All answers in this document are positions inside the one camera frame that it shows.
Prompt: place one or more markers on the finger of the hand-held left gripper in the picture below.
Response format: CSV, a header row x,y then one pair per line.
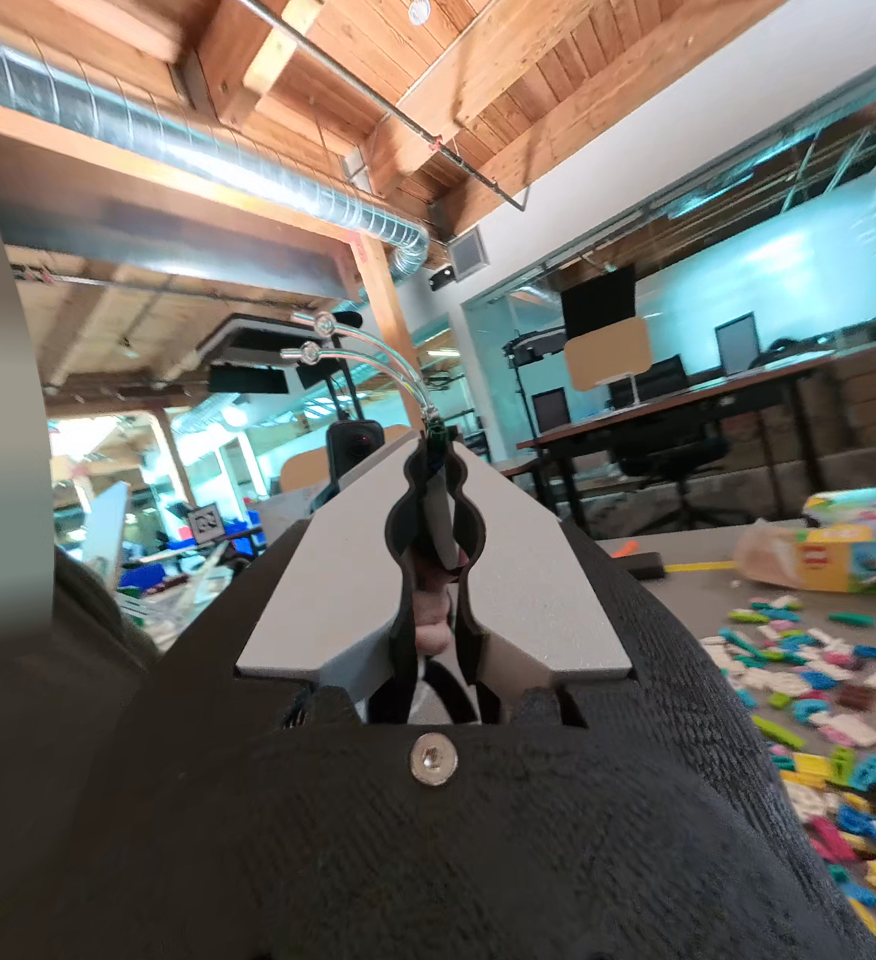
x,y
441,510

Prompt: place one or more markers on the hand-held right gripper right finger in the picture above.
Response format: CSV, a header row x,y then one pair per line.
x,y
543,600

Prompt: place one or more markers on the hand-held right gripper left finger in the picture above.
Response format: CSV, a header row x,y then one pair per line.
x,y
333,585

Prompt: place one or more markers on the green brick with clear stems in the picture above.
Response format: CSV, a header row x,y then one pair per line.
x,y
438,435

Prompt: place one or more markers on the grey desk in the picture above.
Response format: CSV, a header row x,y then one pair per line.
x,y
692,592

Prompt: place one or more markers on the wooden office desk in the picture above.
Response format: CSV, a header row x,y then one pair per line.
x,y
707,390

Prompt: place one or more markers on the person's left hand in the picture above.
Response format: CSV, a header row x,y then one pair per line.
x,y
434,615

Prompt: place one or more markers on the orange brick separator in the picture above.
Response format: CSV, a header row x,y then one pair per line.
x,y
623,550

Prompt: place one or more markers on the black power adapter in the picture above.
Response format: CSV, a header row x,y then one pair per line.
x,y
644,564

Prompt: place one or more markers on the black white marker tag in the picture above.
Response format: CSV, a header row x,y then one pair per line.
x,y
204,522

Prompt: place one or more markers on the small black monitor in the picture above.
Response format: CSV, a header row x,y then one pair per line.
x,y
550,411

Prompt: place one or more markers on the yellow tape strip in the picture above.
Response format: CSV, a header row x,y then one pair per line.
x,y
700,565

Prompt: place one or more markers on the black office chair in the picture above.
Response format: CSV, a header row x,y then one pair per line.
x,y
662,457

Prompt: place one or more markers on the person's dark sweater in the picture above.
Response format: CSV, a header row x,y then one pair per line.
x,y
100,622

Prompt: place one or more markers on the black square panel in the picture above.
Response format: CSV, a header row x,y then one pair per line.
x,y
599,300

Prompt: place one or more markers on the pile of colourful toy bricks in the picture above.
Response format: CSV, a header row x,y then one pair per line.
x,y
805,679

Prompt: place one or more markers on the colourful toy set box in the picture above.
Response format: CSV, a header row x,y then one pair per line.
x,y
842,559

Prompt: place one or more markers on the grey-screen monitor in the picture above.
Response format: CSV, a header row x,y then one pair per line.
x,y
737,345

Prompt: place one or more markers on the grey sprinkler pipe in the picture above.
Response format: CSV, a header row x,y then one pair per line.
x,y
400,112

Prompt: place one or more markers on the white smoke detector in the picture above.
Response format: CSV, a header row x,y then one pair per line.
x,y
419,11

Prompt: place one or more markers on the wooden post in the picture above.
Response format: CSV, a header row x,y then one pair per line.
x,y
389,322

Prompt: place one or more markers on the black camera tripod rig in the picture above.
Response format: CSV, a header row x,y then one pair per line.
x,y
535,345

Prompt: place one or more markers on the wall vent grille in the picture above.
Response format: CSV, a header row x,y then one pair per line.
x,y
469,255

